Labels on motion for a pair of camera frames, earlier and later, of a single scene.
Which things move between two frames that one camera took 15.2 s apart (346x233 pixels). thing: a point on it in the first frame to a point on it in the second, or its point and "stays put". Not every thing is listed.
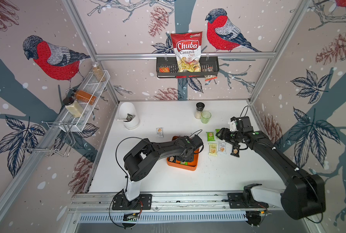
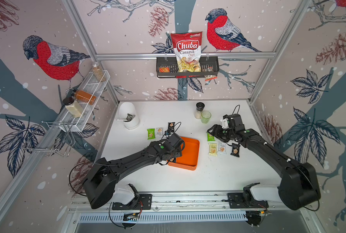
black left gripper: (191, 159) to (179, 152)
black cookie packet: (235, 152) stays put
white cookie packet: (160, 132) stays put
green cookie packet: (210, 137) stays put
